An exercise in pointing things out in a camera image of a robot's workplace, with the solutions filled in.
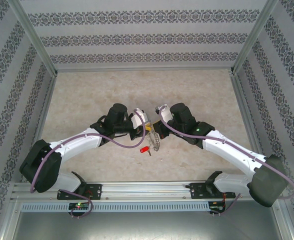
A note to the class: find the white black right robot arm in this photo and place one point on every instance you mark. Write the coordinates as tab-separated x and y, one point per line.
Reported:
229	147

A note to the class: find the grey metal sheet panel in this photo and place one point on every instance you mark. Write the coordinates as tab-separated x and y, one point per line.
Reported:
147	227

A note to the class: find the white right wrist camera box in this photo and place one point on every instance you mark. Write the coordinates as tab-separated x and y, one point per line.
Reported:
166	115

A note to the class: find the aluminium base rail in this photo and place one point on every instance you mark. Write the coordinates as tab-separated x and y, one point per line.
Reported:
147	190

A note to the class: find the aluminium frame post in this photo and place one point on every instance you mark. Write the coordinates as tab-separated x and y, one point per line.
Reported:
32	37
255	37

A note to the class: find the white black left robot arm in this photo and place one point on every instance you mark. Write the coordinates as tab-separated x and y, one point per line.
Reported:
79	142

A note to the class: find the aluminium frame side rail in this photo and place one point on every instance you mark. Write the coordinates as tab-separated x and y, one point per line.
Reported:
244	112
45	112

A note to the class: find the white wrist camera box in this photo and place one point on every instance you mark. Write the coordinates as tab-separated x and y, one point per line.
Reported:
166	115
140	120

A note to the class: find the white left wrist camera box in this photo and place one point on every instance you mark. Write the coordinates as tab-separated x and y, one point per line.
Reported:
140	120

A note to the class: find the silver key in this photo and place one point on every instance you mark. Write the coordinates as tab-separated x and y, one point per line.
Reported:
150	153

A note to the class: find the small circuit board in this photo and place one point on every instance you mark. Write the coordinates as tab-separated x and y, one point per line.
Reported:
79	206
217	206

